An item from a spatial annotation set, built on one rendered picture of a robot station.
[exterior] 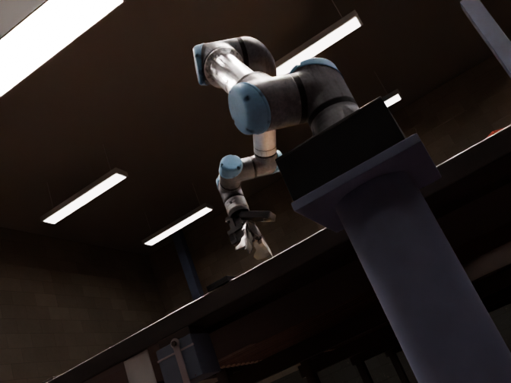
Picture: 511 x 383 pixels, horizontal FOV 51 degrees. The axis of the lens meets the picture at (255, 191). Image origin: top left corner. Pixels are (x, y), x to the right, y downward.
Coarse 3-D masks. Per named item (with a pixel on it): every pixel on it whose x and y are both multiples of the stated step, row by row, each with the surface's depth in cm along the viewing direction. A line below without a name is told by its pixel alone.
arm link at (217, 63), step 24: (216, 48) 148; (240, 48) 153; (216, 72) 143; (240, 72) 131; (240, 96) 116; (264, 96) 115; (288, 96) 116; (240, 120) 120; (264, 120) 116; (288, 120) 119
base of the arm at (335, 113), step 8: (328, 104) 116; (336, 104) 115; (344, 104) 115; (352, 104) 116; (320, 112) 116; (328, 112) 115; (336, 112) 114; (344, 112) 114; (312, 120) 118; (320, 120) 115; (328, 120) 113; (336, 120) 112; (312, 128) 119; (320, 128) 114
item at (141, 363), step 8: (144, 352) 164; (128, 360) 167; (136, 360) 165; (144, 360) 164; (128, 368) 166; (136, 368) 165; (144, 368) 163; (152, 368) 162; (128, 376) 166; (136, 376) 164; (144, 376) 163; (152, 376) 161
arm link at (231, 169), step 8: (224, 160) 176; (232, 160) 176; (240, 160) 176; (248, 160) 179; (224, 168) 174; (232, 168) 174; (240, 168) 175; (248, 168) 178; (224, 176) 177; (232, 176) 176; (240, 176) 178; (248, 176) 179; (224, 184) 180; (232, 184) 179; (240, 184) 183
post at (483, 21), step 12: (468, 0) 337; (468, 12) 336; (480, 12) 332; (480, 24) 331; (492, 24) 327; (492, 36) 326; (504, 36) 322; (492, 48) 325; (504, 48) 321; (504, 60) 319
